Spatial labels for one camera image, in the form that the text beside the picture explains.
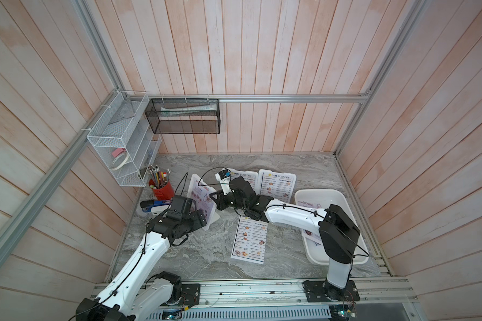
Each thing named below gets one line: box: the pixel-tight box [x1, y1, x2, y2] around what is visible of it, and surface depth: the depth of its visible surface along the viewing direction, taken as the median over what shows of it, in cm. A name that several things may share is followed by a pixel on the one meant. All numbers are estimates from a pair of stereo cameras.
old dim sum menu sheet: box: [230, 215, 269, 265], surface depth 88 cm
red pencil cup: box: [147, 164, 175, 202], surface depth 95 cm
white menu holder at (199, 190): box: [186, 173, 221, 231], surface depth 85 cm
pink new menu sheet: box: [190, 179, 216, 224], surface depth 85 cm
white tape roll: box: [110, 152, 130, 171], surface depth 81 cm
